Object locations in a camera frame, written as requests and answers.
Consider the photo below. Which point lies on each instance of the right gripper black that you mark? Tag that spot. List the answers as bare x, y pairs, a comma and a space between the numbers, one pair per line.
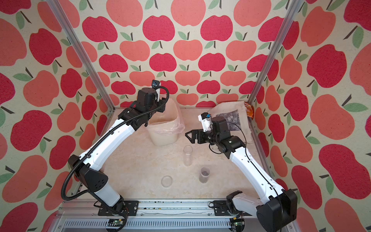
201, 133

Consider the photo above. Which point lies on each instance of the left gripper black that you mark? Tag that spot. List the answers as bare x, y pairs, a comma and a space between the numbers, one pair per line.
162, 108

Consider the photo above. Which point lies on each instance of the tall clear jar of rosebuds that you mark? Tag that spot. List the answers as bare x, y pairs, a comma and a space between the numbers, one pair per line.
187, 158

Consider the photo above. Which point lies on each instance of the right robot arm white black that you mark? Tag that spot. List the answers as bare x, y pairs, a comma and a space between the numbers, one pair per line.
275, 207

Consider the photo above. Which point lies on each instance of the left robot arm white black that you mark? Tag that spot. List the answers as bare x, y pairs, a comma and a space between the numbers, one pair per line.
87, 166

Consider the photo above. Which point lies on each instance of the pink plastic bin liner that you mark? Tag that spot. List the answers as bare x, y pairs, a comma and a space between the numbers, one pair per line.
170, 122

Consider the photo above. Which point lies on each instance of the cream trash bin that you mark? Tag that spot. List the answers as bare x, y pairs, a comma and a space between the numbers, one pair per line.
161, 140

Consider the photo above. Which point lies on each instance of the white Monet tote bag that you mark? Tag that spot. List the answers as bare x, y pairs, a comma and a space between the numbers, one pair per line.
235, 114

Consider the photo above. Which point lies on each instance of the orange snack packet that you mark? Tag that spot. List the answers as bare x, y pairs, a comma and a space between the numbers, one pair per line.
249, 110

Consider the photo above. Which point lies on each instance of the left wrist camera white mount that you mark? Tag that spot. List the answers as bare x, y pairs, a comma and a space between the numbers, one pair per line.
156, 86

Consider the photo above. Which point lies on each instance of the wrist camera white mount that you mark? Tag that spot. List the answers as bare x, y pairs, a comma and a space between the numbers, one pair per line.
206, 121
156, 86

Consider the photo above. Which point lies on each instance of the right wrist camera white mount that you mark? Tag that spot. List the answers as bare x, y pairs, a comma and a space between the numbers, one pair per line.
206, 121

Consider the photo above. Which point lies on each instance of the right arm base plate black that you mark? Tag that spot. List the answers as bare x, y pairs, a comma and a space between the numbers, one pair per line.
223, 208

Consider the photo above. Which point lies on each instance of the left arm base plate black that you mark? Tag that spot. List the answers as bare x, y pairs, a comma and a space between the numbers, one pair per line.
127, 208

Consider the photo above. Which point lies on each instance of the left aluminium corner post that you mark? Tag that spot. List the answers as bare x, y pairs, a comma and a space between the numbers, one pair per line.
62, 18

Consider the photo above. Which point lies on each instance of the aluminium corner post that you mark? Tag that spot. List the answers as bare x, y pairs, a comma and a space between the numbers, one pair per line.
62, 18
276, 46

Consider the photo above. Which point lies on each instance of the aluminium front rail frame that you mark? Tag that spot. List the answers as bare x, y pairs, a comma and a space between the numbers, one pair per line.
153, 215

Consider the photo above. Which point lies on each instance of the right aluminium corner post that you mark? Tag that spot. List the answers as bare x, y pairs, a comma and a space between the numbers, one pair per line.
276, 46

